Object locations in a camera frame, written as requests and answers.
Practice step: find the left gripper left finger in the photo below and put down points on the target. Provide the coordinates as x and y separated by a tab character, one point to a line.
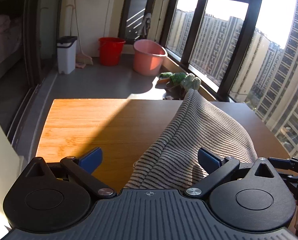
81	169

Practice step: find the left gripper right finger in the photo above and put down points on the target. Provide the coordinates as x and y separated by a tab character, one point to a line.
219	171

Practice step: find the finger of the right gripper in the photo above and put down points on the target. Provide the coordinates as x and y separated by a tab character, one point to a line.
290	180
285	164

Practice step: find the striped beige knit garment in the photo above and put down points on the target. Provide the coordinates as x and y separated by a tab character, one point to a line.
171	162

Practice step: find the wooden folding table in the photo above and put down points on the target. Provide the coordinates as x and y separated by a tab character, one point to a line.
122	128

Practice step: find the red plastic bucket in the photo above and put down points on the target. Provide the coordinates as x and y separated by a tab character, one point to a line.
110	50

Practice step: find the white trash bin black lid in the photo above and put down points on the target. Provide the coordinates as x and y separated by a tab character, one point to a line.
66	54

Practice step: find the pink plastic bucket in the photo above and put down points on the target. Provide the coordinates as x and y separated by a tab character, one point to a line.
148	57

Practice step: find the bed with pink quilt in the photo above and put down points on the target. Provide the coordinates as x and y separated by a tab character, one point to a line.
10	42

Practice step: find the long mop pole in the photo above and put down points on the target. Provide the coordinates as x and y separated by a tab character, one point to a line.
159	19

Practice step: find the grey cloth hanging on window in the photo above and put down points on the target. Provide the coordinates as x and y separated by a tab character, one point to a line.
145	25

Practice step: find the broom with pink handle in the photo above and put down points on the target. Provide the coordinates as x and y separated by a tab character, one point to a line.
82	60

